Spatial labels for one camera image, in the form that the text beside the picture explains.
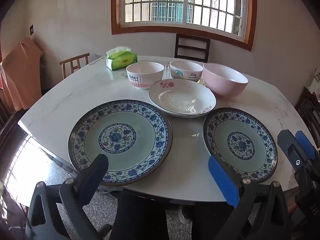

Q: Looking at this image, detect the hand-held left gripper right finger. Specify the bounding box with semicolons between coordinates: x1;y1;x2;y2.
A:
208;155;294;240

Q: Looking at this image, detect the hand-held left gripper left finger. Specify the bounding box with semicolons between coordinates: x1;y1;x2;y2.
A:
25;154;110;240

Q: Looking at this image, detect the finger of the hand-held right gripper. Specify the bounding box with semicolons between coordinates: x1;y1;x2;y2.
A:
277;129;307;175
295;130;320;171

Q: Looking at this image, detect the small blue floral plate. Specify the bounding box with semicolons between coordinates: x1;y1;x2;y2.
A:
202;107;278;183

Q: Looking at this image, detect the large blue floral plate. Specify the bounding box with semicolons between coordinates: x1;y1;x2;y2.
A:
68;99;173;187

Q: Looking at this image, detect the white plate with pink flowers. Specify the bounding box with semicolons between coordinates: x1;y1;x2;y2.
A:
148;79;217;118

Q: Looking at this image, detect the white bowl with pink stripes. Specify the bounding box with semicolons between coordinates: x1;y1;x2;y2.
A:
126;62;165;90

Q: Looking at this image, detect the white bowl with cartoon print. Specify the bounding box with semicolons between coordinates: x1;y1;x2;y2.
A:
169;60;203;82

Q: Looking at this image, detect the dark wooden furniture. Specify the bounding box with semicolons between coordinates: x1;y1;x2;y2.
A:
295;87;320;150

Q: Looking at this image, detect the person's shoe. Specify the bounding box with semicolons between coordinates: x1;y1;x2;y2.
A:
179;205;193;224

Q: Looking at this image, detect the white bag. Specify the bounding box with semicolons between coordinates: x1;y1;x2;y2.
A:
309;69;320;95

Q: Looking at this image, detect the light wooden chair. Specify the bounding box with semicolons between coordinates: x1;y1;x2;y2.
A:
59;53;90;79

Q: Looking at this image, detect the green tissue pack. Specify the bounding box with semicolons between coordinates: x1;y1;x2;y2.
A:
106;47;138;70

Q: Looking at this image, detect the orange cloth cover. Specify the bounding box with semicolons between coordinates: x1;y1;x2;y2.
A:
0;37;43;111

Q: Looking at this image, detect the dark wooden chair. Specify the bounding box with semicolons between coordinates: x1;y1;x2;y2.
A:
174;34;211;63

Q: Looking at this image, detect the wood-framed barred window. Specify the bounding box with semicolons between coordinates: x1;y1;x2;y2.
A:
111;0;257;52

